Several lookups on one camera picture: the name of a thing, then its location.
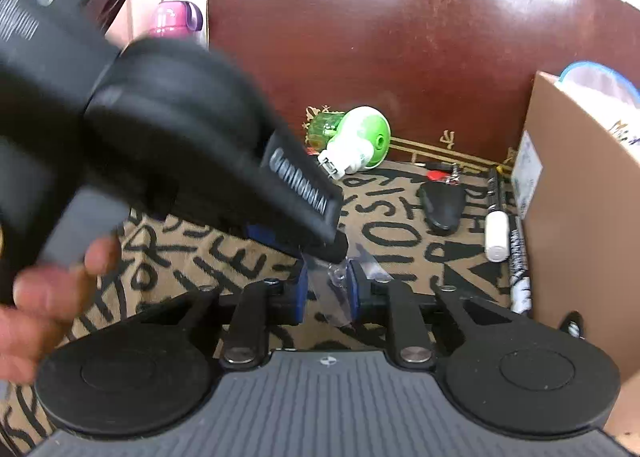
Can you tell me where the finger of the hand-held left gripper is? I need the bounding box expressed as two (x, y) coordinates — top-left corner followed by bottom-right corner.
(245, 224), (349, 266)

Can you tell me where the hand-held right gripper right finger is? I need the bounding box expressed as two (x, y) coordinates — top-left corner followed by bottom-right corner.
(348, 259), (522, 368)

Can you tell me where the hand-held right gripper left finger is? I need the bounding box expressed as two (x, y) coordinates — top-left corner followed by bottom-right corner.
(135, 261), (309, 371)

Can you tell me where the clear plastic piece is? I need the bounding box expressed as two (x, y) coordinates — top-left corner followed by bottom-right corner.
(302, 242), (396, 331)

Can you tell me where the reddish brown wooden desktop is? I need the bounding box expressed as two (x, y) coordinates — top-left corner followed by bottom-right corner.
(207, 0), (640, 172)

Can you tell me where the person's left hand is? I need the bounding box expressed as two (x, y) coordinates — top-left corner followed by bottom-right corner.
(0, 234), (122, 384)

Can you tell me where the beige mat with black letters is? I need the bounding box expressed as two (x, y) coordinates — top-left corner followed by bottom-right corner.
(0, 157), (533, 457)

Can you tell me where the pink water bottle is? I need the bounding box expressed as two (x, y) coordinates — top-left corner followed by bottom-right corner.
(149, 0), (206, 46)

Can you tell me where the green white plug-in device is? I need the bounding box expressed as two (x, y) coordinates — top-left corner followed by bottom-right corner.
(306, 106), (392, 180)

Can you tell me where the white capped marker pen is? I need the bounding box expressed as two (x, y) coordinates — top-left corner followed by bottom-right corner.
(483, 166), (510, 263)

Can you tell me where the black patterned marker pen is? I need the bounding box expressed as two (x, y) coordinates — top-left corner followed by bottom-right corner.
(504, 214), (532, 316)

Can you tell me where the brown cardboard box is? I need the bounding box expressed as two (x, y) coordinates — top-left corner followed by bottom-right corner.
(512, 71), (640, 443)

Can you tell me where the white bag with blue rim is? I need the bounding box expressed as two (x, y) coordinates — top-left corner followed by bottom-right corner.
(557, 61), (640, 150)

